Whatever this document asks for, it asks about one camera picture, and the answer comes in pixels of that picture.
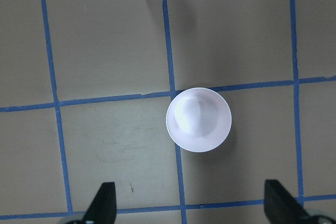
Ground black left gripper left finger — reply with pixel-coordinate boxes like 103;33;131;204
83;182;117;224

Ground pink bowl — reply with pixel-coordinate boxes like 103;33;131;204
165;88;232;153

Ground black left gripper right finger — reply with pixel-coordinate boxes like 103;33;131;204
264;179;310;223

